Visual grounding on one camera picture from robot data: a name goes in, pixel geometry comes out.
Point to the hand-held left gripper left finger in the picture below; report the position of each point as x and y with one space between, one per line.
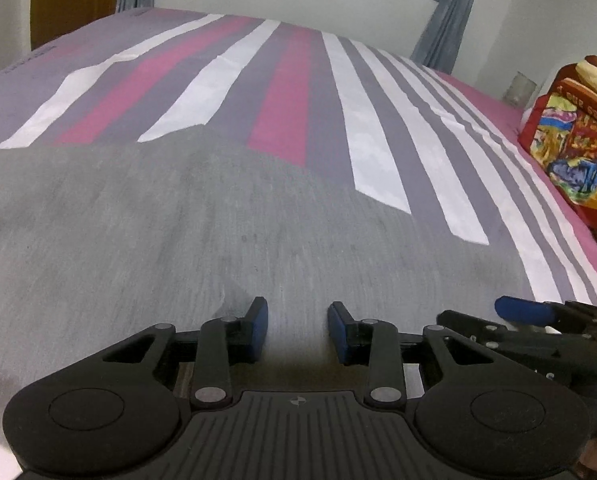
258 330

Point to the colourful printed quilt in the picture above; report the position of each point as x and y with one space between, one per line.
573 160

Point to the grey pants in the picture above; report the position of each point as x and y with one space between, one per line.
128 240

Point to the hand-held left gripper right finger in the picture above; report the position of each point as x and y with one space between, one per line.
338 332

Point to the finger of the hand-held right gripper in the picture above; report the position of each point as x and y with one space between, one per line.
523 311
498 340

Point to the pale bedside object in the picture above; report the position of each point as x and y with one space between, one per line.
522 89

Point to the bed with striped sheet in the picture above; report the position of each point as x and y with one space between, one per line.
288 85

